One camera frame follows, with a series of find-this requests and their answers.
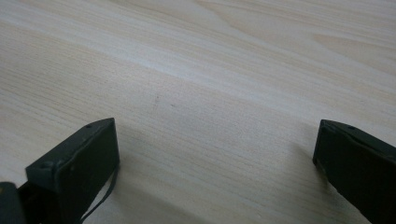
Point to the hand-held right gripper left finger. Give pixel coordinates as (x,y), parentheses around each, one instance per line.
(84,161)

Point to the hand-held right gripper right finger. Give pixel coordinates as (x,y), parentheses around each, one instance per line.
(358,168)

